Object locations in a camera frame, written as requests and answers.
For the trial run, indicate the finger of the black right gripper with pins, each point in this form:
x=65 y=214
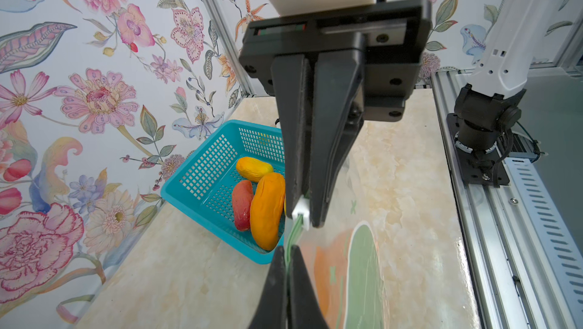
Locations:
x=338 y=116
x=292 y=75

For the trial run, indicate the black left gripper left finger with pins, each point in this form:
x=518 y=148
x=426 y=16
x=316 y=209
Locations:
x=272 y=309

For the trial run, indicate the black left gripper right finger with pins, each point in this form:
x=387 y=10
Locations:
x=303 y=308

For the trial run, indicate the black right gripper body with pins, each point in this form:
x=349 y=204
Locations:
x=387 y=40

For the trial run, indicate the clear zip-top bag green print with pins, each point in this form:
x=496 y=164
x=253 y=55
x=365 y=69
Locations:
x=342 y=257

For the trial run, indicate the yellow mango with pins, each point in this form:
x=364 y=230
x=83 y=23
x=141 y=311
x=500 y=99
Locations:
x=253 y=169

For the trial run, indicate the orange mango front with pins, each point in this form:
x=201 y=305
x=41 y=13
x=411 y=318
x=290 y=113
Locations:
x=266 y=210

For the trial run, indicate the red mango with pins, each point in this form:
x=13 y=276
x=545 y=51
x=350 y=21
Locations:
x=242 y=196

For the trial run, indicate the teal plastic basket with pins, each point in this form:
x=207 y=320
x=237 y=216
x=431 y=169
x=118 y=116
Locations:
x=202 y=186

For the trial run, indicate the aluminium corner post right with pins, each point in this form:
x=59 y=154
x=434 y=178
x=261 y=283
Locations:
x=229 y=46

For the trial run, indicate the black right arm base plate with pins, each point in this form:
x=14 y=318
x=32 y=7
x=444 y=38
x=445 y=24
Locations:
x=476 y=167

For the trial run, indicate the aluminium front rail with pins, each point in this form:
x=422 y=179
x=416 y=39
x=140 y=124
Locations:
x=526 y=269

